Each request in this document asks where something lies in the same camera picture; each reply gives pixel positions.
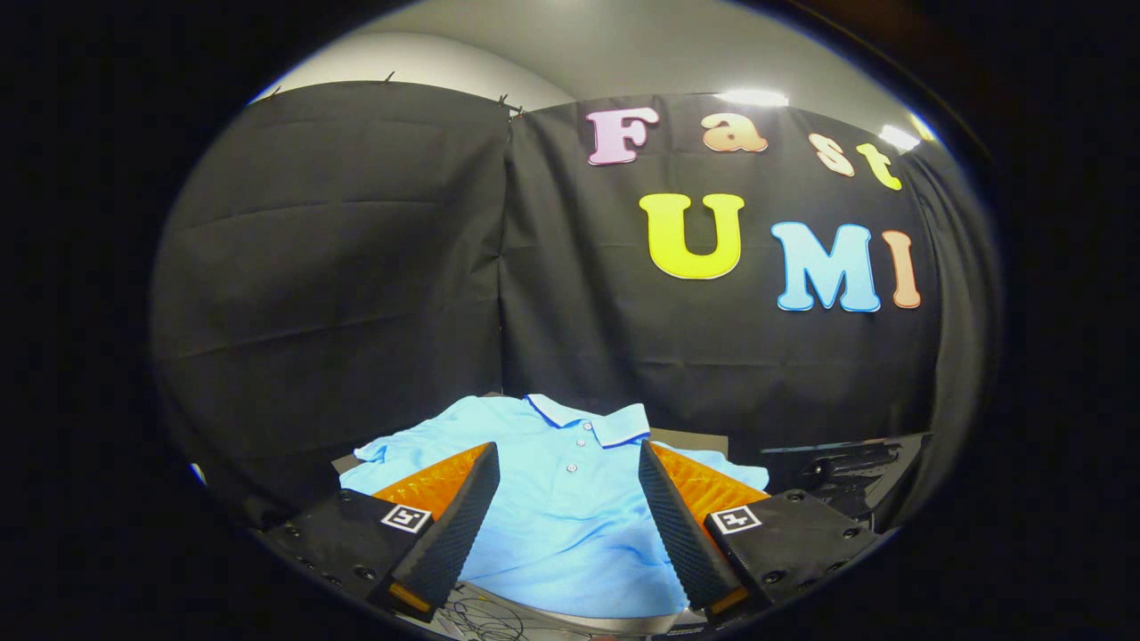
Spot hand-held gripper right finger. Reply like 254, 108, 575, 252
638, 439, 892, 627

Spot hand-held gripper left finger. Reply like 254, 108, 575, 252
263, 441, 501, 624

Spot light blue polo shirt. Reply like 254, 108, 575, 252
338, 394, 771, 620

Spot dark washing machine lid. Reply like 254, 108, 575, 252
761, 434, 932, 528

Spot dark grey cabinet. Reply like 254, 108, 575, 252
331, 392, 729, 637

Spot black backdrop cloth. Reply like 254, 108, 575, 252
150, 80, 1003, 535

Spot thin black cables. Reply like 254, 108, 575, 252
445, 596, 535, 641

